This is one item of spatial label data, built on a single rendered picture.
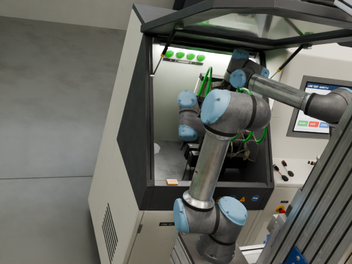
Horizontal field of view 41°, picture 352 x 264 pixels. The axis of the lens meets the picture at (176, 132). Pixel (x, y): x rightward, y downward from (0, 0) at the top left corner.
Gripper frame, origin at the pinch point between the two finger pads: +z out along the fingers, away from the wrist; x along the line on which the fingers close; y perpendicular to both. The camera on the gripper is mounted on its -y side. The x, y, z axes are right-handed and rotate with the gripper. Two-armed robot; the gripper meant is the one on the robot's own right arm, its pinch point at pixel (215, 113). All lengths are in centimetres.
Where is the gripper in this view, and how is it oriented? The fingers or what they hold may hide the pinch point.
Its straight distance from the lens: 234.9
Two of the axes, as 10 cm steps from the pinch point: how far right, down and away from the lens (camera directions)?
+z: -2.7, 8.1, 5.2
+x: 9.2, 0.6, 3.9
